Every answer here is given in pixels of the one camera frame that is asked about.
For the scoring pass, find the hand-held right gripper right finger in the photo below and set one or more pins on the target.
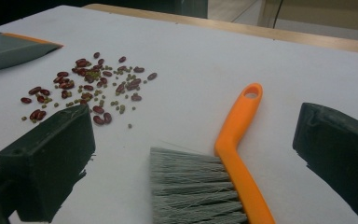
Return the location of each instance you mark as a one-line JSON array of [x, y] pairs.
[[338, 149]]

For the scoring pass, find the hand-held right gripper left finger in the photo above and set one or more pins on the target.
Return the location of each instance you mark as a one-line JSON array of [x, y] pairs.
[[49, 161]]

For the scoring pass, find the red kidney beans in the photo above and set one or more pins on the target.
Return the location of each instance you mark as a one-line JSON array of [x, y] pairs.
[[98, 109]]

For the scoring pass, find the green mung beans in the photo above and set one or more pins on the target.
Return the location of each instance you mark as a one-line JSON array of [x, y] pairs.
[[122, 108]]

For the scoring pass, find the orange brush with grey bristles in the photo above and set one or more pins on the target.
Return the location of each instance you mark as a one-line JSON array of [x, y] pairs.
[[236, 124]]

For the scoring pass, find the grey dustpan with orange edge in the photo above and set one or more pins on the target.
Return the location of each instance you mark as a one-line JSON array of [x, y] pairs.
[[9, 53]]

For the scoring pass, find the beige wooden furniture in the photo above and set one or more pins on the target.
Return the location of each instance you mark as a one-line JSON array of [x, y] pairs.
[[323, 15]]

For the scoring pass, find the wooden table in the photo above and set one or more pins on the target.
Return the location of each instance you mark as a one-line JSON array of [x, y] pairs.
[[261, 31]]

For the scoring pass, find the white board sheet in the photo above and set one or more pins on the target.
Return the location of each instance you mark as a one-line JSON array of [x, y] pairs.
[[199, 62]]

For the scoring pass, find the dark grey cabinet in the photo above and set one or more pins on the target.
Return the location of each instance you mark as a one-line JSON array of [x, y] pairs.
[[192, 7]]

